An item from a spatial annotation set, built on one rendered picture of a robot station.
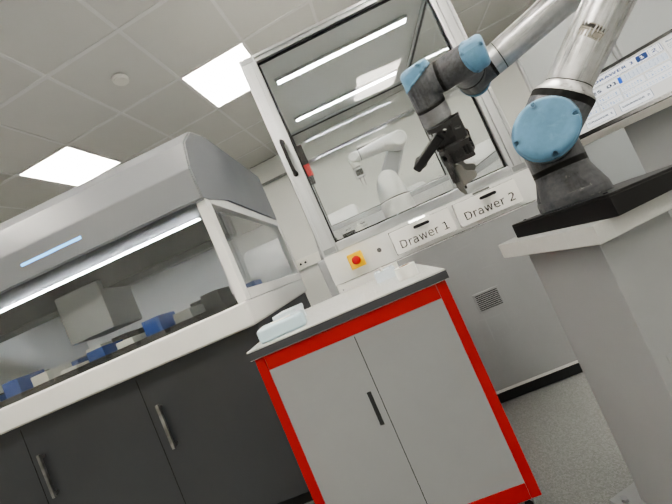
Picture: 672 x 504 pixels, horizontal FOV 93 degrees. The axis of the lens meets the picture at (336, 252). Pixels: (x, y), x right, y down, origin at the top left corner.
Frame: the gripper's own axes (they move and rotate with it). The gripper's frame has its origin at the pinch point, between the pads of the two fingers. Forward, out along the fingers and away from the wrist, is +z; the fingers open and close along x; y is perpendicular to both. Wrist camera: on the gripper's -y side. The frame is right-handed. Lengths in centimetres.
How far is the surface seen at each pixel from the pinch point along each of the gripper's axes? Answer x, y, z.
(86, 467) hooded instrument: -70, -178, 22
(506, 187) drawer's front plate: 56, 7, 33
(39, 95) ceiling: 84, -231, -155
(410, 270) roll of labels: -11.6, -22.3, 13.8
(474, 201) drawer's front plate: 50, -6, 30
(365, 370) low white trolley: -39, -38, 23
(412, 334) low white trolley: -29.8, -24.0, 22.4
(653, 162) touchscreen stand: 61, 57, 49
